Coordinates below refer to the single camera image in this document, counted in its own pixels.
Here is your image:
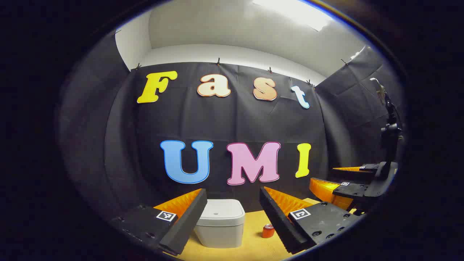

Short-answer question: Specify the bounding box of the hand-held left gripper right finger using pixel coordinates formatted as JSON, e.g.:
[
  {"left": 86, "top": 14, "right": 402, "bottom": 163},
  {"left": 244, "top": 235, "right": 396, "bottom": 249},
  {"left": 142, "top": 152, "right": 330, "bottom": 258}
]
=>
[{"left": 260, "top": 187, "right": 363, "bottom": 254}]

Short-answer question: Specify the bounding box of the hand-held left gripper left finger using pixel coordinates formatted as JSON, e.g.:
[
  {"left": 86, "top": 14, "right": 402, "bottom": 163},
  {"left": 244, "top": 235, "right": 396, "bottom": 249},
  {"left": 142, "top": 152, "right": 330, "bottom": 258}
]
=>
[{"left": 111, "top": 188, "right": 208, "bottom": 256}]

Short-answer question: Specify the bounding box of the white desktop garbage bin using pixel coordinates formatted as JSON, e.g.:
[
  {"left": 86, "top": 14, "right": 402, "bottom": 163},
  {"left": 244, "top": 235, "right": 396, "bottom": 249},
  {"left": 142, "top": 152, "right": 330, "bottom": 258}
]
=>
[{"left": 194, "top": 199, "right": 246, "bottom": 249}]

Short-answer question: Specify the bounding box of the wooden desktop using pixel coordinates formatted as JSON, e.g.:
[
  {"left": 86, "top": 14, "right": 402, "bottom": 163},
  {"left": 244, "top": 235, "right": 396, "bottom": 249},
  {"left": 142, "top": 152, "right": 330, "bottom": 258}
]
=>
[{"left": 154, "top": 198, "right": 359, "bottom": 261}]

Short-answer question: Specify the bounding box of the black backdrop cloth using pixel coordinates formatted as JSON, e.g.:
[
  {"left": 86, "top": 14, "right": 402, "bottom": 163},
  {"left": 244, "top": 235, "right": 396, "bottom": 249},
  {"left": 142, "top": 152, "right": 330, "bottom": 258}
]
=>
[{"left": 60, "top": 31, "right": 405, "bottom": 225}]

